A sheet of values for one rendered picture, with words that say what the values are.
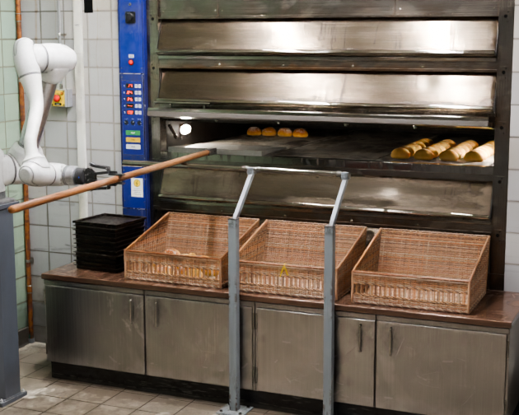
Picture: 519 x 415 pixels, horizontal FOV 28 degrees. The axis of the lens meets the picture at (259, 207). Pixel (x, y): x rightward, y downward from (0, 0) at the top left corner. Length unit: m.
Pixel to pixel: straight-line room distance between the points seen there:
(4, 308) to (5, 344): 0.18
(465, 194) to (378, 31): 0.90
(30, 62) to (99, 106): 1.04
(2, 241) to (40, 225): 1.01
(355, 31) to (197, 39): 0.87
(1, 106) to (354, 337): 2.43
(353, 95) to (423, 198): 0.62
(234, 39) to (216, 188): 0.79
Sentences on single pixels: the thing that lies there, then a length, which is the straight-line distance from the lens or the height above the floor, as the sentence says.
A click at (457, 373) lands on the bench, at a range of 4.74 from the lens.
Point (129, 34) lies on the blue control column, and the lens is 5.68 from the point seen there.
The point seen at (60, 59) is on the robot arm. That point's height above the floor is 1.69.
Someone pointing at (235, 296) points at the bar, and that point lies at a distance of 4.93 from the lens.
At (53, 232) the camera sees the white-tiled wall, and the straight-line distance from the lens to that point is 6.10.
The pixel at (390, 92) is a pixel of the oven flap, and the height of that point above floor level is 1.52.
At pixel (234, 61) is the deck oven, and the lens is 5.43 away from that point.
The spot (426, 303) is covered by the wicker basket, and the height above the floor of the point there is 0.61.
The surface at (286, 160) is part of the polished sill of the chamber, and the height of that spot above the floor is 1.16.
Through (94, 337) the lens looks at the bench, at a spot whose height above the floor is 0.27.
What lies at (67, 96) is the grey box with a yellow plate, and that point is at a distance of 5.88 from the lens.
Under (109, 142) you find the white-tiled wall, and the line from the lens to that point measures 5.81.
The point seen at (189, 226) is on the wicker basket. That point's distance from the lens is 5.59.
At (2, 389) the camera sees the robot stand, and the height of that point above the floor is 0.08.
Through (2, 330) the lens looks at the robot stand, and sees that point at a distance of 5.25.
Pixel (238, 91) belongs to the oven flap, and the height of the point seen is 1.51.
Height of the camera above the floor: 1.81
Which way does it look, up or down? 10 degrees down
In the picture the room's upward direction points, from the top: straight up
